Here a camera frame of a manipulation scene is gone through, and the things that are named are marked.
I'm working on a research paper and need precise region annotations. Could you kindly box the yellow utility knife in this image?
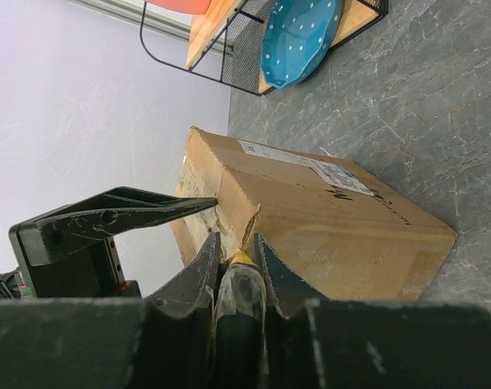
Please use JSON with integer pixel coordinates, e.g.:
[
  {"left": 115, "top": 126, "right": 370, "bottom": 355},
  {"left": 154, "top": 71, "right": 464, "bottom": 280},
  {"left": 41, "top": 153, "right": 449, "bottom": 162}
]
[{"left": 208, "top": 249, "right": 267, "bottom": 388}]

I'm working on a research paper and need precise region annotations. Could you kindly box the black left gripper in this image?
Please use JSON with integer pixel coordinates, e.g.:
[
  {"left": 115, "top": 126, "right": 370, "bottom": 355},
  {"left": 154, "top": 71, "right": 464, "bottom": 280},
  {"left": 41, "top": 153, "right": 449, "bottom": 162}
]
[{"left": 0, "top": 186, "right": 217, "bottom": 299}]

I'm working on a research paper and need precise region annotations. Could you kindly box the blue dotted plate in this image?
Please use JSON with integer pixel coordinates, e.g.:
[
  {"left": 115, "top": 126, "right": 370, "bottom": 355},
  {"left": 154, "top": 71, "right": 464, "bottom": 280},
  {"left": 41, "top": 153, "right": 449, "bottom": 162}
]
[{"left": 260, "top": 0, "right": 344, "bottom": 89}]

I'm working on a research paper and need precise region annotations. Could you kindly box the orange ceramic mug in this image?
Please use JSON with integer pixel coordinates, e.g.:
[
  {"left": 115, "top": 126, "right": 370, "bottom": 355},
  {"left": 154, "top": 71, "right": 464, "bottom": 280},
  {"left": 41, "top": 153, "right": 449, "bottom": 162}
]
[{"left": 147, "top": 0, "right": 211, "bottom": 15}]

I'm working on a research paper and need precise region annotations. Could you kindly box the brown cardboard express box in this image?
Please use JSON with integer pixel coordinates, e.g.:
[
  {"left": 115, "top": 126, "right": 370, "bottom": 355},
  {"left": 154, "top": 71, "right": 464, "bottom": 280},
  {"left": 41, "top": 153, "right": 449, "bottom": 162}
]
[{"left": 171, "top": 127, "right": 457, "bottom": 301}]

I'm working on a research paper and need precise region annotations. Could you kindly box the black wire wooden shelf rack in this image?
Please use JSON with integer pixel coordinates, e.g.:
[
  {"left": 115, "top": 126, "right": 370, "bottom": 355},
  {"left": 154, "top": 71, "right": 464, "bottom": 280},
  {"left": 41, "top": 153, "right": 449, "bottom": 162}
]
[{"left": 178, "top": 1, "right": 388, "bottom": 96}]

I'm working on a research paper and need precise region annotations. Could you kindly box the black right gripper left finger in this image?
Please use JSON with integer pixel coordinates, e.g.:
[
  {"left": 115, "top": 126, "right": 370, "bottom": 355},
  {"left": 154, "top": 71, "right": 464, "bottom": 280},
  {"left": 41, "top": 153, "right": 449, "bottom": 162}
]
[{"left": 142, "top": 233, "right": 220, "bottom": 388}]

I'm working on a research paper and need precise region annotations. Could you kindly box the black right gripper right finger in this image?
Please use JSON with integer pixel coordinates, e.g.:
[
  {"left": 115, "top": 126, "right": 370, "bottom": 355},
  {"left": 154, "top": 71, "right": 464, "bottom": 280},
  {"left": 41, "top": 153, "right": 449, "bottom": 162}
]
[{"left": 254, "top": 233, "right": 324, "bottom": 388}]

